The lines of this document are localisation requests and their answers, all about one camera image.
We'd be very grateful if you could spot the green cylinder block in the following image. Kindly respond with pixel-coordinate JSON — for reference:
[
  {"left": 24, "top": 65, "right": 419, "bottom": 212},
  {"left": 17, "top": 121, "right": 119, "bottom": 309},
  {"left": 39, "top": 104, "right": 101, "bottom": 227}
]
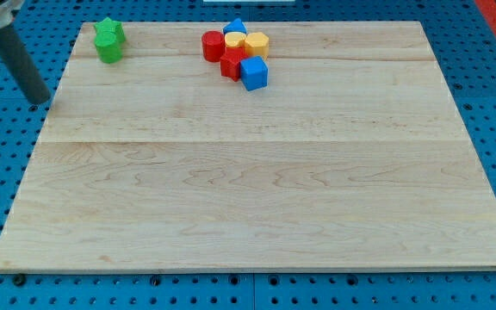
[{"left": 94, "top": 31, "right": 122, "bottom": 64}]

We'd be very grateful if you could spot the blue cube block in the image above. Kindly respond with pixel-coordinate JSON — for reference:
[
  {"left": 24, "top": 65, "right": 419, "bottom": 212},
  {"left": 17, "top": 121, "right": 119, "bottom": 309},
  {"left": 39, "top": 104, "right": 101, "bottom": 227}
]
[{"left": 240, "top": 56, "right": 269, "bottom": 91}]

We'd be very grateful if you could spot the red star block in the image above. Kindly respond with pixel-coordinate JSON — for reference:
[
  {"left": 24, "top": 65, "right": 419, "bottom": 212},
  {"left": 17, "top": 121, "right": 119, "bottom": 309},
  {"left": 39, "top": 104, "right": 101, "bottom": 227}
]
[{"left": 220, "top": 47, "right": 248, "bottom": 82}]

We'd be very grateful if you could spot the light wooden board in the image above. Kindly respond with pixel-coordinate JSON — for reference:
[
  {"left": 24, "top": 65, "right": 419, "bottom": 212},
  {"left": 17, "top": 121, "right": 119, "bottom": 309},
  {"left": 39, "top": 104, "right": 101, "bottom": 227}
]
[{"left": 0, "top": 21, "right": 496, "bottom": 275}]

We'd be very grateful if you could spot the yellow hexagon block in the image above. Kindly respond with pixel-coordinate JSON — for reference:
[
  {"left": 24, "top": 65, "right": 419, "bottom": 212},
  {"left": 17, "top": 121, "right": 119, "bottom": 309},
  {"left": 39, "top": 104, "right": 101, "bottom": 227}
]
[{"left": 244, "top": 32, "right": 270, "bottom": 60}]

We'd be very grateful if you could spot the yellow cylinder block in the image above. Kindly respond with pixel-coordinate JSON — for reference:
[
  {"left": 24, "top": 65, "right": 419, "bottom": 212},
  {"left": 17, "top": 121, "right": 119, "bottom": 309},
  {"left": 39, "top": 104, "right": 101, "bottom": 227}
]
[{"left": 224, "top": 31, "right": 247, "bottom": 48}]

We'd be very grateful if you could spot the red cylinder block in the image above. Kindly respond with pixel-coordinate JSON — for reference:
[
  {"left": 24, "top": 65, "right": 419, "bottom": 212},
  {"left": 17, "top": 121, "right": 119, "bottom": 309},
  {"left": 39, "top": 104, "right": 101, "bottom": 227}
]
[{"left": 201, "top": 30, "right": 226, "bottom": 62}]

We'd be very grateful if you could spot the blue triangle block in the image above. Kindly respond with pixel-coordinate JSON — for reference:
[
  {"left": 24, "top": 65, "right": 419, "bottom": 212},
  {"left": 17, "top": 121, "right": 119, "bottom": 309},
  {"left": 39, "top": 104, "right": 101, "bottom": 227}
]
[{"left": 223, "top": 18, "right": 247, "bottom": 34}]

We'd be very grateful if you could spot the green star block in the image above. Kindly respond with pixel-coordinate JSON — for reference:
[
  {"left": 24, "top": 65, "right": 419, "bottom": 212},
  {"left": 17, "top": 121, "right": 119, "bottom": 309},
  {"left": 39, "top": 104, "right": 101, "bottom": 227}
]
[{"left": 94, "top": 16, "right": 127, "bottom": 44}]

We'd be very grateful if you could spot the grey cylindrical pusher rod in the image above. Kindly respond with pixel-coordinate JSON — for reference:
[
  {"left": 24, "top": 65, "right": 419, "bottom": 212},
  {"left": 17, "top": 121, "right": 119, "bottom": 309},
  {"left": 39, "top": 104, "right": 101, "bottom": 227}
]
[{"left": 0, "top": 24, "right": 51, "bottom": 105}]

